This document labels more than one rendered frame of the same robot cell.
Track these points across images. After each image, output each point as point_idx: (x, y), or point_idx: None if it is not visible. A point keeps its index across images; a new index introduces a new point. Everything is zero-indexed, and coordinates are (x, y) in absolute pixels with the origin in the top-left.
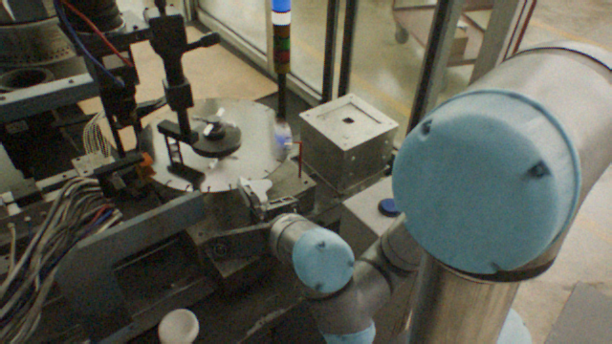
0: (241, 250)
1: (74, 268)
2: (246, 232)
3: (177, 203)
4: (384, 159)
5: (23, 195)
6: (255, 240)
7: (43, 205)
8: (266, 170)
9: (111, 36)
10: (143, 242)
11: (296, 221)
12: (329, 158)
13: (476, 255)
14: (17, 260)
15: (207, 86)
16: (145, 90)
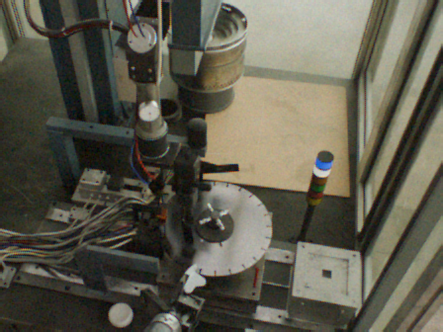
0: (149, 309)
1: (82, 254)
2: (154, 303)
3: (141, 258)
4: (340, 320)
5: (111, 185)
6: (156, 311)
7: (117, 196)
8: (216, 272)
9: (148, 161)
10: (119, 264)
11: (163, 323)
12: (292, 289)
13: None
14: (96, 212)
15: (297, 157)
16: (253, 133)
